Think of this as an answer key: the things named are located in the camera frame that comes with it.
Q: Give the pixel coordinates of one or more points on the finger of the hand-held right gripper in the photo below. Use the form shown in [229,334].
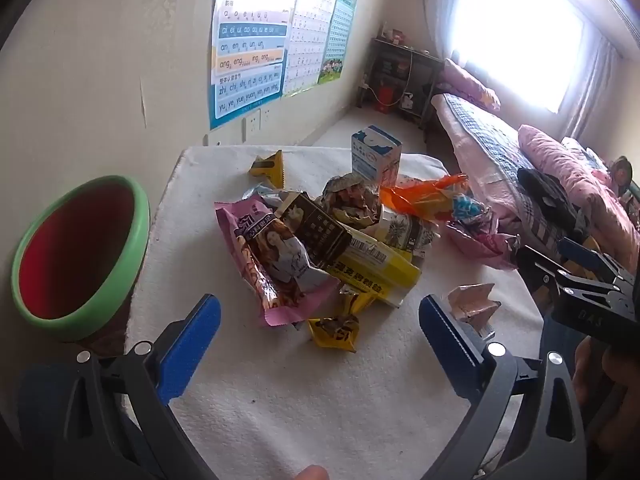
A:
[537,266]
[590,260]

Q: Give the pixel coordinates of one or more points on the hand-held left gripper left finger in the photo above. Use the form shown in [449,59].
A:
[190,350]

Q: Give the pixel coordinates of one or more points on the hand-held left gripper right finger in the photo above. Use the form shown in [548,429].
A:
[450,347]

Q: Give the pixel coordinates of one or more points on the pink white paper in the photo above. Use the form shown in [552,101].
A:
[472,305]

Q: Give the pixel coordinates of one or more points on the blue silver foil wrapper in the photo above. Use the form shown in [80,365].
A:
[467,208]

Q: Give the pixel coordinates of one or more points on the yellow candy wrapper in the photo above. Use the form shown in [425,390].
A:
[357,302]
[332,332]

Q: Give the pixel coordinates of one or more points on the yellow medicine box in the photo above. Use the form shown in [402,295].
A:
[380,266]

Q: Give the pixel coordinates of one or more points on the pink snack bag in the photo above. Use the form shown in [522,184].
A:
[280,265]

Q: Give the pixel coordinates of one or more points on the orange plastic wrapper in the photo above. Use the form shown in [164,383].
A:
[420,200]

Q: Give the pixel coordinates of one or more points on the green rimmed red bin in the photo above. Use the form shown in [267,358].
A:
[75,250]

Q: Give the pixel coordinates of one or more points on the black snack packet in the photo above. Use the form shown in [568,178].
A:
[315,230]

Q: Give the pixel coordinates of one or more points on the brown foil wrapper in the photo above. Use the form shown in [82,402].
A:
[350,200]

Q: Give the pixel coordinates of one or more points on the blue white milk carton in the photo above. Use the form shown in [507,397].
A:
[372,157]

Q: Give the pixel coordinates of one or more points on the small yellow triangular wrapper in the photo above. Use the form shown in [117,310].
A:
[270,165]

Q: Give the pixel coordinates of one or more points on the person's right hand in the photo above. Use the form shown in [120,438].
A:
[607,390]

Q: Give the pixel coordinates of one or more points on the person's left hand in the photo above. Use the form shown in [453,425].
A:
[310,474]

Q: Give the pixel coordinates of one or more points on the black clothes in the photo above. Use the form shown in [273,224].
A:
[545,187]

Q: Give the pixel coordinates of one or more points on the pink blanket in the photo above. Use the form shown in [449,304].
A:
[560,160]

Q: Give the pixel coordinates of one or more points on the pink bed sheet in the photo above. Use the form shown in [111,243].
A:
[465,165]

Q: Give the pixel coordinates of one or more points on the bed with pink bedding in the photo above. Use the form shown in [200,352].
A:
[492,135]

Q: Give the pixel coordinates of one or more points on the white curtain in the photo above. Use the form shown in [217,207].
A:
[592,85]

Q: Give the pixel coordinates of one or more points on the purple pink pillow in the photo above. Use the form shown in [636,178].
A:
[470,85]

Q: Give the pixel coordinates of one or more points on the small white box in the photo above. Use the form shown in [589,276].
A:
[407,101]

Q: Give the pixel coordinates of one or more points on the red box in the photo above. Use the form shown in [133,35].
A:
[385,96]

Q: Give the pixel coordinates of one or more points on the bright window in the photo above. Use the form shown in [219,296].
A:
[515,35]

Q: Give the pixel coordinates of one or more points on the dark metal shelf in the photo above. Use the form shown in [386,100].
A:
[395,67]

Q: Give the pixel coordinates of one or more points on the white wall switch plate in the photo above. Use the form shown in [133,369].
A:
[210,139]

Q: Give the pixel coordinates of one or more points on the white wall socket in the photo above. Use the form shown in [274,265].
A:
[252,127]
[268,112]

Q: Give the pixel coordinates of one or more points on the blue letter wall poster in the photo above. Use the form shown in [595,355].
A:
[250,60]

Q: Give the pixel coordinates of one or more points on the green chart wall poster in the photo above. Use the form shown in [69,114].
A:
[337,35]

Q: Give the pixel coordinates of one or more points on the white chart wall poster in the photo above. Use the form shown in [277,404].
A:
[310,35]

